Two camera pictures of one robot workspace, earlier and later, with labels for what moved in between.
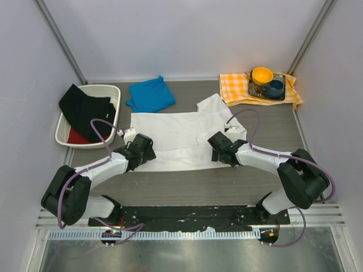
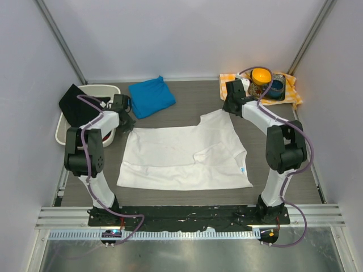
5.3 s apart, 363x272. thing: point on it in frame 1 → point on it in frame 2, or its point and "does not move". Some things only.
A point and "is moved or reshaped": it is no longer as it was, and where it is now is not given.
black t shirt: (80, 109) does not move
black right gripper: (216, 148) → (229, 105)
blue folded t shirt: (150, 96) does not move
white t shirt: (180, 139) is moved or reshaped
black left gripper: (148, 151) → (126, 122)
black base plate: (234, 217) does not move
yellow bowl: (262, 76) does not move
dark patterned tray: (261, 91) does not move
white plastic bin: (109, 91) does not move
